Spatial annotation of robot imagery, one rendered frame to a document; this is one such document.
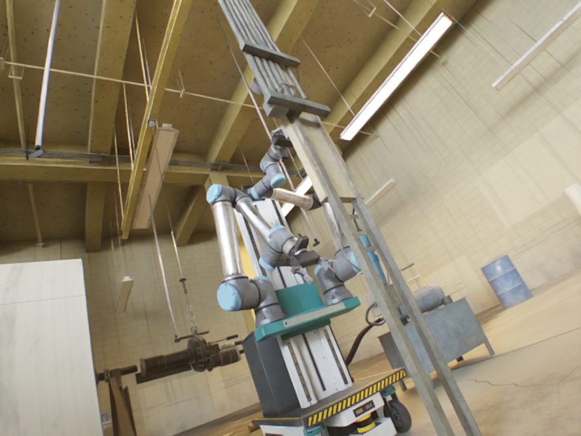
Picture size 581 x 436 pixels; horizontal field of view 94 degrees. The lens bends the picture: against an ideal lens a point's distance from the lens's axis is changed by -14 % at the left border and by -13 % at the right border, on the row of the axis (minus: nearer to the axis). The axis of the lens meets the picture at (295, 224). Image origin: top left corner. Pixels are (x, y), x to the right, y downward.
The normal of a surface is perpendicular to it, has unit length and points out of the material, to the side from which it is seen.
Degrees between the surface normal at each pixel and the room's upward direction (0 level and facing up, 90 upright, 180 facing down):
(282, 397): 90
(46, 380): 98
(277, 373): 90
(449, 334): 90
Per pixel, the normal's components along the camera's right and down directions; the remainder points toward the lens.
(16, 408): 0.57, -0.33
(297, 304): 0.35, -0.53
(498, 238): -0.79, 0.03
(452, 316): 0.12, -0.48
